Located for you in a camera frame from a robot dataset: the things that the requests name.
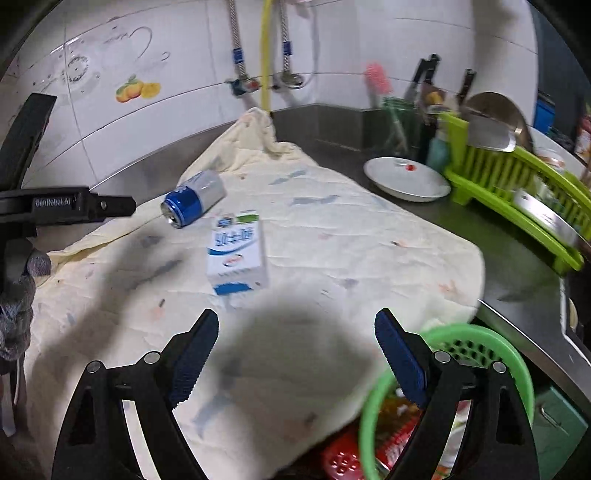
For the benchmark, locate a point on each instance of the steel wok lid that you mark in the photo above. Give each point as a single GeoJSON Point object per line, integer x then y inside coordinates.
{"type": "Point", "coordinates": [496, 104]}

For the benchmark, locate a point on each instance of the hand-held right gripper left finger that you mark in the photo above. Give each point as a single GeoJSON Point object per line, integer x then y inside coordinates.
{"type": "Point", "coordinates": [194, 355]}

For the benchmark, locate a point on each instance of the steel sink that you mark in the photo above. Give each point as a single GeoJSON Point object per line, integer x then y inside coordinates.
{"type": "Point", "coordinates": [579, 332]}

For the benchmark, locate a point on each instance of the white blue milk carton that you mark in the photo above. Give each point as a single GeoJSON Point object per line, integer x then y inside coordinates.
{"type": "Point", "coordinates": [235, 254]}

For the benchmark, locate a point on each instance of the blue drink can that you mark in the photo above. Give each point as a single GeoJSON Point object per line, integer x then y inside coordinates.
{"type": "Point", "coordinates": [189, 198]}

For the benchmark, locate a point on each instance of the green dish rack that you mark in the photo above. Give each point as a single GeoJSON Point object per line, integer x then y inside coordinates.
{"type": "Point", "coordinates": [489, 180]}

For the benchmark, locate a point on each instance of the green plastic mesh basket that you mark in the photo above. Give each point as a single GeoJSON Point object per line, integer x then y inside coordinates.
{"type": "Point", "coordinates": [466, 350]}

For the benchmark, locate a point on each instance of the fruit wall sticker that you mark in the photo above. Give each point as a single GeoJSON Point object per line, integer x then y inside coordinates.
{"type": "Point", "coordinates": [136, 90]}

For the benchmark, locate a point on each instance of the green box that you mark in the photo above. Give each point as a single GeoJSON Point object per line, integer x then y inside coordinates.
{"type": "Point", "coordinates": [558, 438]}

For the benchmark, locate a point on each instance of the wall water valve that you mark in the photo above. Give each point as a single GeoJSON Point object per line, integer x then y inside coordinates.
{"type": "Point", "coordinates": [242, 86]}

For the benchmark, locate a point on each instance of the pink brush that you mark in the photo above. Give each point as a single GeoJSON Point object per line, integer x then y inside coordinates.
{"type": "Point", "coordinates": [377, 81]}

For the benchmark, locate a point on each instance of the blue plastic container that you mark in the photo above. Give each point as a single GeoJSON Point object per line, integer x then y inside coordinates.
{"type": "Point", "coordinates": [544, 115]}

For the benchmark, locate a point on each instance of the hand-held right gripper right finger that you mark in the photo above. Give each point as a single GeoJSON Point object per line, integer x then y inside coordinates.
{"type": "Point", "coordinates": [401, 360]}

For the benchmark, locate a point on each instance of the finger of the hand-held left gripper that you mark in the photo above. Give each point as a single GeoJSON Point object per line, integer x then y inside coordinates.
{"type": "Point", "coordinates": [113, 206]}

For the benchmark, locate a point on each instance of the steel spatula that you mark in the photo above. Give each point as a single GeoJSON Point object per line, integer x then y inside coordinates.
{"type": "Point", "coordinates": [489, 134]}

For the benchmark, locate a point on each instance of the green glass jar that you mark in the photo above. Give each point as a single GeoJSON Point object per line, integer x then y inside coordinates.
{"type": "Point", "coordinates": [401, 127]}

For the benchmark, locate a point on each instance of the red plastic stool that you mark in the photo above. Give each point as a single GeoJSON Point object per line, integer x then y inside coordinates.
{"type": "Point", "coordinates": [341, 461]}

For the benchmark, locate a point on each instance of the person's left hand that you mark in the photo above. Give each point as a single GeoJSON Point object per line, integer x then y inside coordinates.
{"type": "Point", "coordinates": [18, 318]}

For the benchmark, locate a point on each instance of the teal soap bottle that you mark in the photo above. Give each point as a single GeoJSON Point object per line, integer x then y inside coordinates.
{"type": "Point", "coordinates": [437, 150]}

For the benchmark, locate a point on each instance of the cream quilted cloth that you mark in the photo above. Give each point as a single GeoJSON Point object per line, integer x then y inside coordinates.
{"type": "Point", "coordinates": [323, 240]}

